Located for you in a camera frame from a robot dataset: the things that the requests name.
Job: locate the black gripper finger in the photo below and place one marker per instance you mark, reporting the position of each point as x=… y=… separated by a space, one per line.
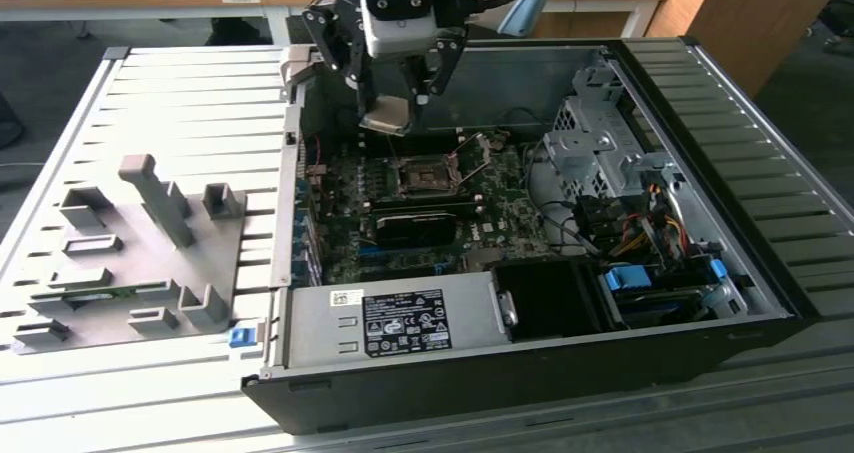
x=330 y=43
x=450 y=53

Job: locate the blue case latch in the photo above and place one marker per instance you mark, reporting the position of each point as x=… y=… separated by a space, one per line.
x=242 y=338

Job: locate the silver square CPU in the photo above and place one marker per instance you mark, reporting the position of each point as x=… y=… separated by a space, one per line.
x=387 y=115

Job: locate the green motherboard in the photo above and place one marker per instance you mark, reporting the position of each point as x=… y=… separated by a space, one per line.
x=507 y=223

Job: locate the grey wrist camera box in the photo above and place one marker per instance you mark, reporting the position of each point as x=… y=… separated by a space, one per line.
x=400 y=23

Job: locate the black graphics card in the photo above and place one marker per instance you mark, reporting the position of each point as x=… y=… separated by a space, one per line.
x=414 y=228

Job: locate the dark chair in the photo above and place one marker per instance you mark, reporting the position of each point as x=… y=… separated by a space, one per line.
x=837 y=18

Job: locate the blue disk carrier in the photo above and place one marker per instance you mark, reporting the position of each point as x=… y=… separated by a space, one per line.
x=627 y=278

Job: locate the CPU socket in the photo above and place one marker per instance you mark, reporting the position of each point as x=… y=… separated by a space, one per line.
x=427 y=178

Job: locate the thin metal locking lever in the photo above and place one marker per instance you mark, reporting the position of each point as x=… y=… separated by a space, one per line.
x=394 y=148

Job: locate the black chair base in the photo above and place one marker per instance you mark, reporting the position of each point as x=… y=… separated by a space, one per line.
x=234 y=30

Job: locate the green RAM stick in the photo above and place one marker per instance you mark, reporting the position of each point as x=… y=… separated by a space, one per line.
x=123 y=291

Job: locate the dark floor object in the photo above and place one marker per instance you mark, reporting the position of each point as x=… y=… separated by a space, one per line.
x=9 y=123

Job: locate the grey power supply with label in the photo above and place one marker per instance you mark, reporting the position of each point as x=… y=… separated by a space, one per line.
x=320 y=323

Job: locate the black open PC case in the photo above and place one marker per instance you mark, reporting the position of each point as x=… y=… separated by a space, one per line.
x=467 y=383

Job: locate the black RAM slot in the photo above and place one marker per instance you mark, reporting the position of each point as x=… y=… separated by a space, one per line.
x=420 y=206

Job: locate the wooden cabinet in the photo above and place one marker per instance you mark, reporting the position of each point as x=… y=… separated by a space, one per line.
x=747 y=23

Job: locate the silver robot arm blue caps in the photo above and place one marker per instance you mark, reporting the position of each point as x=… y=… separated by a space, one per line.
x=527 y=13

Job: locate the blue drive clip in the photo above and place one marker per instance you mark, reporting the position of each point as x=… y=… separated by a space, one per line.
x=717 y=270

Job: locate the silver metal drive cage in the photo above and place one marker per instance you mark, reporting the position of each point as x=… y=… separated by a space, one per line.
x=581 y=158

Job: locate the grey plastic parts rack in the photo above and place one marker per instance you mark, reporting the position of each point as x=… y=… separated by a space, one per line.
x=147 y=273

